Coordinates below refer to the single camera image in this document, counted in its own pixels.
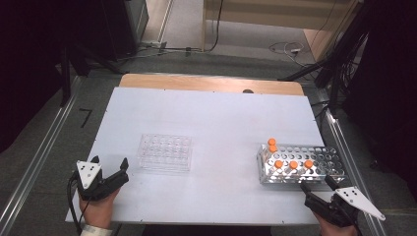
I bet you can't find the person's right hand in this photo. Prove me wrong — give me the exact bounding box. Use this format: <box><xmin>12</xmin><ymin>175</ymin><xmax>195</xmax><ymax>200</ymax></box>
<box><xmin>313</xmin><ymin>211</ymin><xmax>359</xmax><ymax>236</ymax></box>

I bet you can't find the aluminium floor rail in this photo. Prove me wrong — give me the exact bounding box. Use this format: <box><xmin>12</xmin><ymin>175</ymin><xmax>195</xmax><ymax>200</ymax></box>
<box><xmin>0</xmin><ymin>76</ymin><xmax>83</xmax><ymax>236</ymax></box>
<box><xmin>319</xmin><ymin>106</ymin><xmax>389</xmax><ymax>236</ymax></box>

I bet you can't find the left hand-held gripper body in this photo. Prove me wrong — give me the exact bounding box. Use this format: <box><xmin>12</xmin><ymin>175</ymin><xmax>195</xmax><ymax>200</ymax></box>
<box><xmin>69</xmin><ymin>160</ymin><xmax>120</xmax><ymax>202</ymax></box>

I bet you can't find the wooden furniture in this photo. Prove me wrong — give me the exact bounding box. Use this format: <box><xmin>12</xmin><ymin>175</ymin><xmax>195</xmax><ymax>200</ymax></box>
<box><xmin>201</xmin><ymin>0</ymin><xmax>362</xmax><ymax>62</ymax></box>

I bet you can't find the black metal tripod stand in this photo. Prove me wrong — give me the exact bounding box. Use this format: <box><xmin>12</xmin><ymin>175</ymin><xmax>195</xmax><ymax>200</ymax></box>
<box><xmin>278</xmin><ymin>0</ymin><xmax>372</xmax><ymax>114</ymax></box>

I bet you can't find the white floor cable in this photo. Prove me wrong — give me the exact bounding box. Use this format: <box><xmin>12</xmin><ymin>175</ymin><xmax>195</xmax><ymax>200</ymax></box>
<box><xmin>268</xmin><ymin>41</ymin><xmax>307</xmax><ymax>67</ymax></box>

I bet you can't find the metal tube rack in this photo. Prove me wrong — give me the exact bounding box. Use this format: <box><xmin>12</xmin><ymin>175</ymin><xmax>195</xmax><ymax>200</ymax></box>
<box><xmin>256</xmin><ymin>143</ymin><xmax>348</xmax><ymax>186</ymax></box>

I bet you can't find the black cable bundle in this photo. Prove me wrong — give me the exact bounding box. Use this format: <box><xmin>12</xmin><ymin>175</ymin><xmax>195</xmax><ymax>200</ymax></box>
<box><xmin>337</xmin><ymin>32</ymin><xmax>368</xmax><ymax>96</ymax></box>

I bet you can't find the black cabinet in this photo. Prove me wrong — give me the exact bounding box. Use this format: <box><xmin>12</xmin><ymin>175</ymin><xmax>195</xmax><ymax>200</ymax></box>
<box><xmin>97</xmin><ymin>0</ymin><xmax>150</xmax><ymax>62</ymax></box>

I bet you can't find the black hanging cable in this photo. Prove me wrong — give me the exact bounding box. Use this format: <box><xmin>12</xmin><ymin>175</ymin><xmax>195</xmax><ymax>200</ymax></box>
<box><xmin>205</xmin><ymin>0</ymin><xmax>225</xmax><ymax>53</ymax></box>

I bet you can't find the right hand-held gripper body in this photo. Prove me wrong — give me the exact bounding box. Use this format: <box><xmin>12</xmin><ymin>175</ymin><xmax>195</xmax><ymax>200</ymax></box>
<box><xmin>304</xmin><ymin>186</ymin><xmax>387</xmax><ymax>229</ymax></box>

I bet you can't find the black curtain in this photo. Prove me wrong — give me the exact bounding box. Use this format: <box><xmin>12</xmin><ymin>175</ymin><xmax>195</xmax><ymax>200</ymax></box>
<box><xmin>0</xmin><ymin>0</ymin><xmax>109</xmax><ymax>153</ymax></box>
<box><xmin>342</xmin><ymin>0</ymin><xmax>417</xmax><ymax>198</ymax></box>

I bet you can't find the black floor cable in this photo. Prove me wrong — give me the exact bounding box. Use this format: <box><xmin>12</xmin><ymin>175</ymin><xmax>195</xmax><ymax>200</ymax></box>
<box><xmin>163</xmin><ymin>45</ymin><xmax>205</xmax><ymax>55</ymax></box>

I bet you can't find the grey power strip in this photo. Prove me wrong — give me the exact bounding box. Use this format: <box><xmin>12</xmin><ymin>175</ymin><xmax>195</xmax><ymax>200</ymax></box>
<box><xmin>139</xmin><ymin>39</ymin><xmax>168</xmax><ymax>50</ymax></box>

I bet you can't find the person's left hand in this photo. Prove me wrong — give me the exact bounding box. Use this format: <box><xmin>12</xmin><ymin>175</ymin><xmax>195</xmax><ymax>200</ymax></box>
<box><xmin>79</xmin><ymin>187</ymin><xmax>121</xmax><ymax>229</ymax></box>

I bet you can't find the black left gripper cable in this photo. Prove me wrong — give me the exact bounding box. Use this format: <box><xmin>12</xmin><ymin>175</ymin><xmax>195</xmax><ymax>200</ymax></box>
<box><xmin>66</xmin><ymin>172</ymin><xmax>84</xmax><ymax>236</ymax></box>

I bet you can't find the clear acrylic tube rack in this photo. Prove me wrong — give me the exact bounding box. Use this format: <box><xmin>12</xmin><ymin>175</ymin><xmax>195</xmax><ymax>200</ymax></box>
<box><xmin>137</xmin><ymin>133</ymin><xmax>193</xmax><ymax>173</ymax></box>

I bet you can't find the black upright stand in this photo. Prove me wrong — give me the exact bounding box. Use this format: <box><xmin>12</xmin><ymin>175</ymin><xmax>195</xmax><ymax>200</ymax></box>
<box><xmin>58</xmin><ymin>45</ymin><xmax>72</xmax><ymax>107</ymax></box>

